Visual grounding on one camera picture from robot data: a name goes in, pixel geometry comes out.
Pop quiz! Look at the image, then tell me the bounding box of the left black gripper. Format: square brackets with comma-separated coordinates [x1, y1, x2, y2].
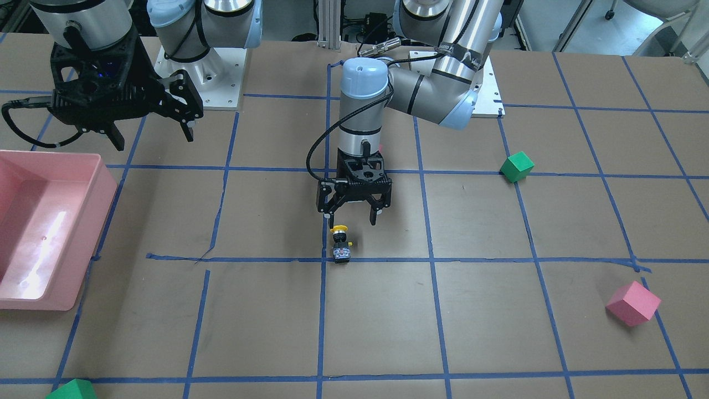
[316, 150, 393, 228]

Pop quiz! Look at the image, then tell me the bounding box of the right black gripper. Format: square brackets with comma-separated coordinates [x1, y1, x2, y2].
[50, 31, 204, 151]

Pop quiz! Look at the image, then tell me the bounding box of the yellow push button switch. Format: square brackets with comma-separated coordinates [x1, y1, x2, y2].
[330, 225, 352, 264]

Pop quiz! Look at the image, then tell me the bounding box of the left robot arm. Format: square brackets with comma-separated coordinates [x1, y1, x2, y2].
[306, 1, 503, 229]

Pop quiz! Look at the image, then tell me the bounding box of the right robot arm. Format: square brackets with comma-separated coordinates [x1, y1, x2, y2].
[2, 1, 263, 151]

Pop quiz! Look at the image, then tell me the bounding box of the pink plastic bin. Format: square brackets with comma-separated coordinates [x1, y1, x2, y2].
[1, 151, 117, 311]

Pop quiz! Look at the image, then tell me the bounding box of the green cube near base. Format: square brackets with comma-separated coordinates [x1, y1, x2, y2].
[500, 151, 535, 183]

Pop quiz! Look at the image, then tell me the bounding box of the green cube near bin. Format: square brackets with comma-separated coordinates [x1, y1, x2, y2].
[46, 378, 98, 399]

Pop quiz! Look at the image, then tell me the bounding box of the pink cube far side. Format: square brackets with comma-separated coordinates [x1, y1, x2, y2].
[605, 281, 662, 328]

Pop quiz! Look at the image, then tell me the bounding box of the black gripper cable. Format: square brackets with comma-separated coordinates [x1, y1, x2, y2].
[0, 98, 89, 149]

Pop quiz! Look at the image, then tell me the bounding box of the aluminium frame post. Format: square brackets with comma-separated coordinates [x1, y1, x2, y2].
[316, 0, 342, 52]

